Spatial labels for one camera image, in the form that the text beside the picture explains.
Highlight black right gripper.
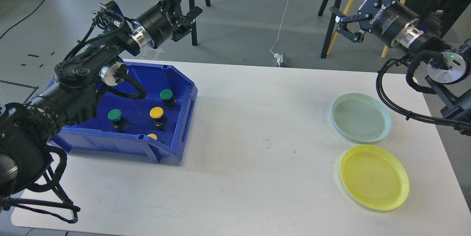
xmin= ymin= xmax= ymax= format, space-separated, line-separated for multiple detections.
xmin=330 ymin=0 xmax=420 ymax=48

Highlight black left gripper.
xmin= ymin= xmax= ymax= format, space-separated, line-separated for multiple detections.
xmin=132 ymin=0 xmax=202 ymax=49

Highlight green push button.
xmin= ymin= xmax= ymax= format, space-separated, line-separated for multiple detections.
xmin=159 ymin=89 xmax=177 ymax=110
xmin=107 ymin=109 xmax=129 ymax=132

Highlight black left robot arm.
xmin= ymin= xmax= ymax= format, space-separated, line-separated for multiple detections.
xmin=0 ymin=0 xmax=202 ymax=223

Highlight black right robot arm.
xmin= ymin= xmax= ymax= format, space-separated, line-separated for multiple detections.
xmin=330 ymin=0 xmax=471 ymax=135

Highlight light green plate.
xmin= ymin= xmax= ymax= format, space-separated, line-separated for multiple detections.
xmin=331 ymin=93 xmax=392 ymax=143

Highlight yellow plate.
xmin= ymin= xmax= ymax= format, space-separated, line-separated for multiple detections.
xmin=339 ymin=144 xmax=410 ymax=211

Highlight black stand legs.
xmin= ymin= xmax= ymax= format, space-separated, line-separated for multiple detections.
xmin=318 ymin=0 xmax=349 ymax=59

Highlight white power adapter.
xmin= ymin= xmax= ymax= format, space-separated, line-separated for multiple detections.
xmin=273 ymin=53 xmax=291 ymax=68

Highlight blue plastic bin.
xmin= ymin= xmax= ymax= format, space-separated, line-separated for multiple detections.
xmin=52 ymin=61 xmax=198 ymax=163

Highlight white cable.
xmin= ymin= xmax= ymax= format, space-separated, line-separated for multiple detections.
xmin=270 ymin=0 xmax=297 ymax=55

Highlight black floor cable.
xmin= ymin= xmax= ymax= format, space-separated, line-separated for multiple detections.
xmin=0 ymin=0 xmax=84 ymax=39

